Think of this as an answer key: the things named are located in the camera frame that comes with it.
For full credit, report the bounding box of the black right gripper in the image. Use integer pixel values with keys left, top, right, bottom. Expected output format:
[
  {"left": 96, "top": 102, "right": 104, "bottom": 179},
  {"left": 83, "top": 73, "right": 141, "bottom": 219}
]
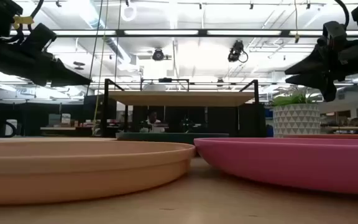
[{"left": 284, "top": 37, "right": 358, "bottom": 103}]

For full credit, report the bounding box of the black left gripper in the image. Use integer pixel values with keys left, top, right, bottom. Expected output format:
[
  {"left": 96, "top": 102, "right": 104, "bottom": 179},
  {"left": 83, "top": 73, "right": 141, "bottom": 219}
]
[{"left": 0, "top": 37, "right": 92, "bottom": 88}]

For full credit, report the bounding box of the pink plate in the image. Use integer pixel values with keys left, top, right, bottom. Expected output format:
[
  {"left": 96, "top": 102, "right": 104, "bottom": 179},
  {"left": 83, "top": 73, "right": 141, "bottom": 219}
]
[{"left": 193, "top": 137, "right": 358, "bottom": 197}]

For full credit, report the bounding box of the wooden shelf with black legs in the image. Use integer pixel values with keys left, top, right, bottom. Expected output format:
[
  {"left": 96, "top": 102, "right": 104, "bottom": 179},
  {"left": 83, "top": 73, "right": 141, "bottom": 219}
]
[{"left": 100, "top": 78, "right": 269, "bottom": 138}]

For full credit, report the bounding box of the succulent in white patterned pot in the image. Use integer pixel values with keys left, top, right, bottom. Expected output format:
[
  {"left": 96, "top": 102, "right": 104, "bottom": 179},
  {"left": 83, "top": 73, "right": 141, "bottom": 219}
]
[{"left": 270, "top": 88, "right": 321, "bottom": 138}]

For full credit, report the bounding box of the white container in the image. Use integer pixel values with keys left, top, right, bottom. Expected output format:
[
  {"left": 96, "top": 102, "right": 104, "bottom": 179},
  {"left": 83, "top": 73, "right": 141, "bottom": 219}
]
[{"left": 5, "top": 119, "right": 18, "bottom": 136}]

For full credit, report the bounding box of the yellow tape tag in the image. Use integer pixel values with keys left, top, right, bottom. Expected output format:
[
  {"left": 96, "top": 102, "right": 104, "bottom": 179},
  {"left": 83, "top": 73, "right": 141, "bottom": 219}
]
[{"left": 12, "top": 15, "right": 35, "bottom": 30}]

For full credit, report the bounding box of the tan plate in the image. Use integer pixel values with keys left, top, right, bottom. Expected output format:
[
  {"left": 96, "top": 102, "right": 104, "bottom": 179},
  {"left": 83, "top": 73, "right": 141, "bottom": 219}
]
[{"left": 0, "top": 137, "right": 196, "bottom": 206}]

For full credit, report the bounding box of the black round ceiling fixture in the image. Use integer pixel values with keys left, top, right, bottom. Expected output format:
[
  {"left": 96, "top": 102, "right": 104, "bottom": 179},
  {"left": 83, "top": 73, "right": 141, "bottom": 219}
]
[{"left": 152, "top": 47, "right": 172, "bottom": 62}]

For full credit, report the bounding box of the person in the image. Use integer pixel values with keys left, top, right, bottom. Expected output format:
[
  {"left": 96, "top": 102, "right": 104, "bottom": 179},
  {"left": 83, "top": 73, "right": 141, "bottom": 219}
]
[{"left": 139, "top": 111, "right": 166, "bottom": 134}]

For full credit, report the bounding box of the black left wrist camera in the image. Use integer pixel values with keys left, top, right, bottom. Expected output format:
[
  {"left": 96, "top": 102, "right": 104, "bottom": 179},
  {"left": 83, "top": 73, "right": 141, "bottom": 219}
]
[{"left": 20, "top": 23, "right": 57, "bottom": 54}]

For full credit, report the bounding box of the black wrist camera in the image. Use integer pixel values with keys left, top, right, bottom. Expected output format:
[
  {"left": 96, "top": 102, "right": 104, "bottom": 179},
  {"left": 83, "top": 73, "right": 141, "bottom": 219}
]
[
  {"left": 20, "top": 23, "right": 57, "bottom": 54},
  {"left": 321, "top": 21, "right": 348, "bottom": 47}
]

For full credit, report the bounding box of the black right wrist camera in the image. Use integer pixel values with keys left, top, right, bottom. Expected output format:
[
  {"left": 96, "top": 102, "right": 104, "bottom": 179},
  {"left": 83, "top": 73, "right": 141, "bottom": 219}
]
[{"left": 321, "top": 21, "right": 348, "bottom": 47}]

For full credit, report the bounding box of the black hanging cable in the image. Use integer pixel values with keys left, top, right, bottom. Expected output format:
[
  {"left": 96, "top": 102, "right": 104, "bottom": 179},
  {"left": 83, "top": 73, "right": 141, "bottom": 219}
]
[{"left": 85, "top": 0, "right": 104, "bottom": 97}]

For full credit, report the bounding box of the hanging cord with plug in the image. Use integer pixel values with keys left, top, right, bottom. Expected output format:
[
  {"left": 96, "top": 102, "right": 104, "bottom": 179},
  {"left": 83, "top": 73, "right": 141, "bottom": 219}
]
[{"left": 293, "top": 0, "right": 300, "bottom": 44}]

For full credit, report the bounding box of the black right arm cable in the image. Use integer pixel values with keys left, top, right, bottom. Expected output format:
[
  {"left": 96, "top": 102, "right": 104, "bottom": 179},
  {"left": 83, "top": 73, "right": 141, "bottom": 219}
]
[{"left": 334, "top": 0, "right": 351, "bottom": 29}]

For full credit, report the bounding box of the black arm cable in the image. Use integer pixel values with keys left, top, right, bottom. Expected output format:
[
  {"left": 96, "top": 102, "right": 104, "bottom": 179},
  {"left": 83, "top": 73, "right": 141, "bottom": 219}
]
[
  {"left": 29, "top": 0, "right": 45, "bottom": 20},
  {"left": 334, "top": 0, "right": 351, "bottom": 29}
]

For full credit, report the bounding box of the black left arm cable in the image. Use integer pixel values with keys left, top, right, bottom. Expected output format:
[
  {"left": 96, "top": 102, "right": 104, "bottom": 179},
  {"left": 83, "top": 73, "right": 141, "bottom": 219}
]
[{"left": 29, "top": 0, "right": 45, "bottom": 20}]

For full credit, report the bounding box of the black overhead camera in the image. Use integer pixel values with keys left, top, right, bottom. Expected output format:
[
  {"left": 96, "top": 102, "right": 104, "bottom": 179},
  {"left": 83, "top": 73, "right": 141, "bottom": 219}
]
[{"left": 227, "top": 39, "right": 249, "bottom": 64}]

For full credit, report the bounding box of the black overhead frame bar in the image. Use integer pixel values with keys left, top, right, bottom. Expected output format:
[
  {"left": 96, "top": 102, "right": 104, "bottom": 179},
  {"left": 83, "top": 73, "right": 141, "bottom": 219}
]
[{"left": 9, "top": 29, "right": 358, "bottom": 39}]

